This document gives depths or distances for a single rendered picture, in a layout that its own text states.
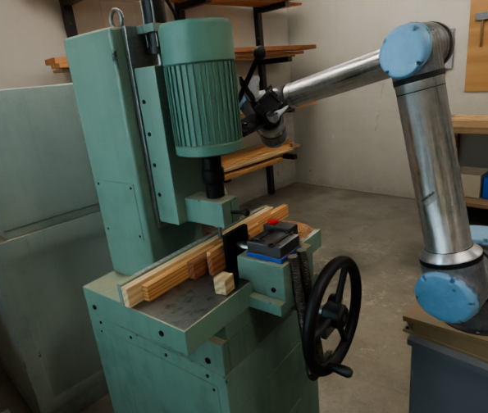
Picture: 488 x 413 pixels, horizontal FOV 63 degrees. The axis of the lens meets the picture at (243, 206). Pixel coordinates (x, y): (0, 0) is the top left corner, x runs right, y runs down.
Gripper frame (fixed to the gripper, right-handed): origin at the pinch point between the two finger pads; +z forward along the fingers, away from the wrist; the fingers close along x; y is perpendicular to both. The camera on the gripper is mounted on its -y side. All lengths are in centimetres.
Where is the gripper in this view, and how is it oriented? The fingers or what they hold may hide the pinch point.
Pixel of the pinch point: (256, 96)
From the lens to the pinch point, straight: 109.1
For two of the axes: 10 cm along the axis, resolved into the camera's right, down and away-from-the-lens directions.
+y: 7.4, -6.7, -0.1
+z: -1.7, -1.7, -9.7
